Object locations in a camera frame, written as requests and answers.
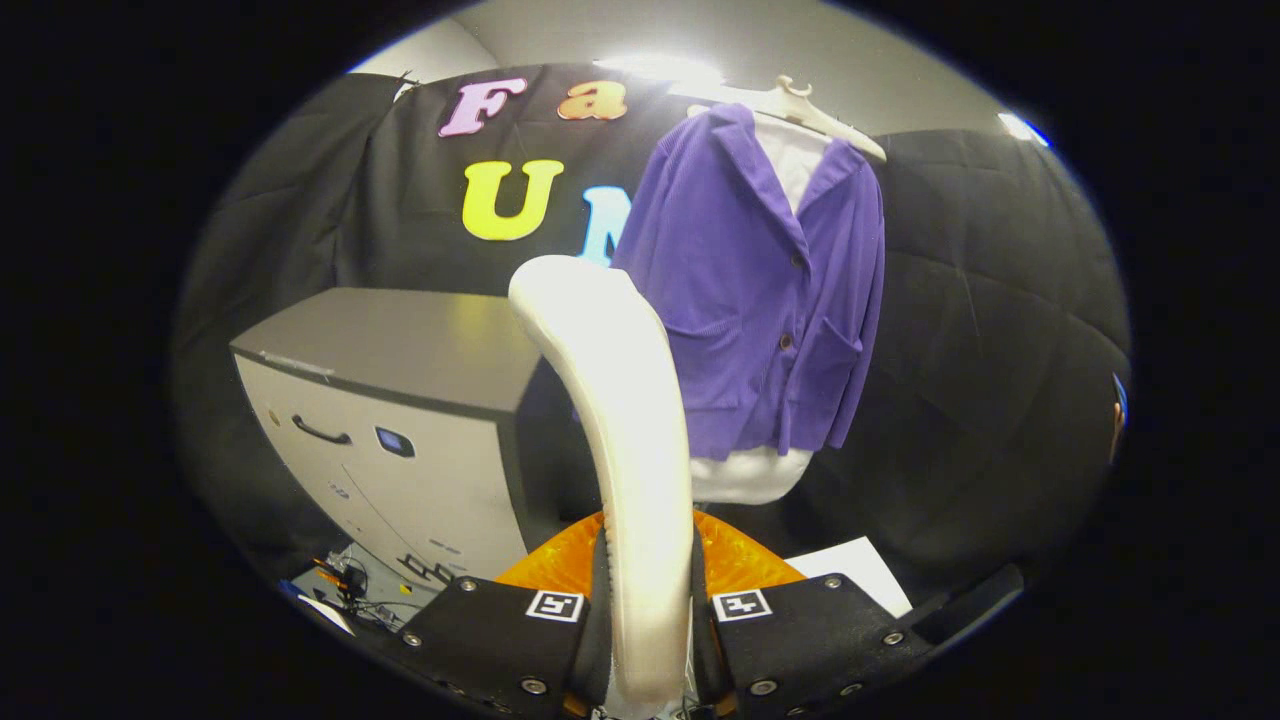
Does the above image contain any white garment steamer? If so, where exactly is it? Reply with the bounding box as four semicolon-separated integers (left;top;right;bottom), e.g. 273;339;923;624
508;255;696;720

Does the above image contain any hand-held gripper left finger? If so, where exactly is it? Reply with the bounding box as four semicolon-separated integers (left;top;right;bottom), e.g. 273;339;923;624
400;512;613;719

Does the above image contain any dark box with white cable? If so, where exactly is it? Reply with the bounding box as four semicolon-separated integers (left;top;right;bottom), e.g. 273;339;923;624
910;565;1026;646

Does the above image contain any white shirt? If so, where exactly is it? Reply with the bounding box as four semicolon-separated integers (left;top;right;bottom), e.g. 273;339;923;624
690;118;833;506

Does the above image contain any tangle of cables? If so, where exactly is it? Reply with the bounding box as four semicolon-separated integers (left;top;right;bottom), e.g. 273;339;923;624
285;555;441;636

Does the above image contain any purple jacket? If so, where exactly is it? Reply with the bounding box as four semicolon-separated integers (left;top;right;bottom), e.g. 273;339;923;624
612;103;887;461

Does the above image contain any white paper sheet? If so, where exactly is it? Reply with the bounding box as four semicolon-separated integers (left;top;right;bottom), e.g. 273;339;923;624
785;536;913;618

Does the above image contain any black cabinet handle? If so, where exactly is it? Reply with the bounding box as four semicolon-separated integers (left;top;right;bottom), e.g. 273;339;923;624
291;414;354;447

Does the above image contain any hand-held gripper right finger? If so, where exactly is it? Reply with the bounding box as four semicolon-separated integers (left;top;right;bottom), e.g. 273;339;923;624
690;510;936;719

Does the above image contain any white clothes hanger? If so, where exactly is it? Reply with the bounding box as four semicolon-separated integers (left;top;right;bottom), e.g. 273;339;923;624
686;75;888;164

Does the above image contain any grey cabinet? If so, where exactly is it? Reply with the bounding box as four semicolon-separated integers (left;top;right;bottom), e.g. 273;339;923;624
230;288;546;601

